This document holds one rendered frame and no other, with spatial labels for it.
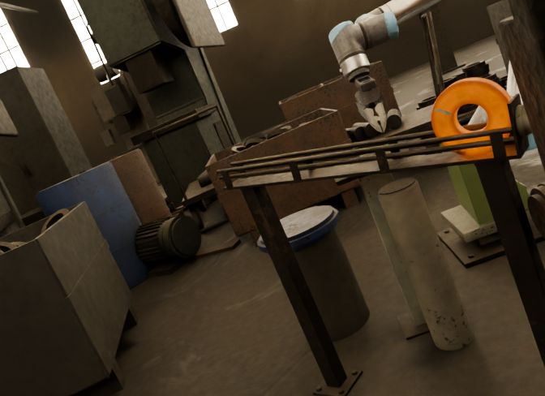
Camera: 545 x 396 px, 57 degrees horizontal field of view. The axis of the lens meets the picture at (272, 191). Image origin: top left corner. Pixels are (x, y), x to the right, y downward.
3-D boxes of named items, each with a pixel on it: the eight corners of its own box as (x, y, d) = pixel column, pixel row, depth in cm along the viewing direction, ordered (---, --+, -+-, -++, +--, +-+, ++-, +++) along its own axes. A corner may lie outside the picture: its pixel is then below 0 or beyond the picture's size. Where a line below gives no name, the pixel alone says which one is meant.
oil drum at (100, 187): (148, 284, 355) (91, 167, 338) (75, 312, 364) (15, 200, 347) (170, 254, 413) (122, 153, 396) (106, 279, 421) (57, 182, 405)
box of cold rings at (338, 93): (391, 128, 556) (366, 62, 542) (409, 135, 475) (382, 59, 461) (303, 164, 565) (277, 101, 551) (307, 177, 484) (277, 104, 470)
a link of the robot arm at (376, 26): (386, 9, 171) (351, 22, 172) (396, 9, 160) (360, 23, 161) (393, 36, 174) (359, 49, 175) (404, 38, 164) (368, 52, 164)
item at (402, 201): (480, 342, 149) (421, 182, 139) (440, 356, 150) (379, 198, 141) (467, 323, 160) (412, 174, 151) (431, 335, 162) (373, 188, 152)
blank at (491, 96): (496, 167, 101) (499, 161, 103) (525, 93, 93) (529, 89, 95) (421, 142, 107) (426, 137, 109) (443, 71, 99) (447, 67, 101)
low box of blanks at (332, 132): (350, 180, 402) (320, 103, 390) (374, 198, 331) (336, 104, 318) (242, 225, 405) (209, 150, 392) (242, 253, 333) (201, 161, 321)
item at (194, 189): (266, 208, 433) (221, 102, 415) (196, 238, 431) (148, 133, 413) (256, 187, 549) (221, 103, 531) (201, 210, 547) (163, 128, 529)
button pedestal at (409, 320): (471, 318, 162) (405, 139, 150) (399, 342, 165) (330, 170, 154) (457, 296, 177) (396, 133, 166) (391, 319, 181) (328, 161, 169)
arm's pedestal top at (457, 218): (443, 220, 227) (439, 212, 226) (512, 194, 223) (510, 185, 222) (466, 243, 195) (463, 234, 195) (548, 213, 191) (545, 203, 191)
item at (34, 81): (63, 266, 567) (-26, 98, 529) (128, 239, 562) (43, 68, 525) (39, 288, 505) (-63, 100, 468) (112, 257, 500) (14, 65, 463)
